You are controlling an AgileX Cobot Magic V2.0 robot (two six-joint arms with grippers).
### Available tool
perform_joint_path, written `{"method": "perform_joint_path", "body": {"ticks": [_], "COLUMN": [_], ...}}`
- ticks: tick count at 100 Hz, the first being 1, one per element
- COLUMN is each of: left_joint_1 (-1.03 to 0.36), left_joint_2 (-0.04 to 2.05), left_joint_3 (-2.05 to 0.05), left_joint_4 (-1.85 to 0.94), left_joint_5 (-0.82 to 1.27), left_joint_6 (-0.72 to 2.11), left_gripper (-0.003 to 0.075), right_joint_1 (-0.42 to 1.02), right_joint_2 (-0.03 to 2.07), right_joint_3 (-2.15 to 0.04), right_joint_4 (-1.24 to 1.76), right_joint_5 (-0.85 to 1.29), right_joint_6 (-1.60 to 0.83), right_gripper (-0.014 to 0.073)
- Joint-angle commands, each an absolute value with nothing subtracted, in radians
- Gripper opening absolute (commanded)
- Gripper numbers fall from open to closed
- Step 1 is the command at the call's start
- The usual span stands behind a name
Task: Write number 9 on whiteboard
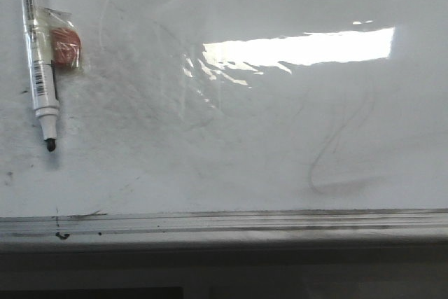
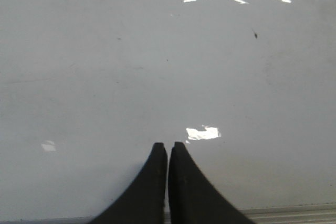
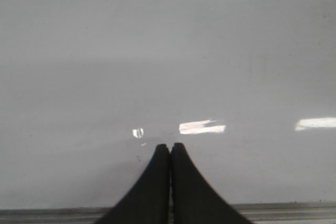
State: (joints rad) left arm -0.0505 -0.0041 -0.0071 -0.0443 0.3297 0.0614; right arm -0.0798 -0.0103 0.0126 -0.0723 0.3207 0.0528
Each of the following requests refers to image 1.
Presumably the red eraser taped to marker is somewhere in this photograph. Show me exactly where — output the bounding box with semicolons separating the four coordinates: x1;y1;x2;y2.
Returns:
43;8;83;72

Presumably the white whiteboard surface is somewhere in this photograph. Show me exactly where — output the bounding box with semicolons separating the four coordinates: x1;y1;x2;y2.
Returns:
1;0;447;217

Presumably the aluminium whiteboard frame rail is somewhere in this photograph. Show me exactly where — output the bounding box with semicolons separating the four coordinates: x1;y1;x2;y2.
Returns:
1;209;447;249

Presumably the white whiteboard marker pen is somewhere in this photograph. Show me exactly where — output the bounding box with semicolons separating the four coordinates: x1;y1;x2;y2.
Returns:
21;0;60;152

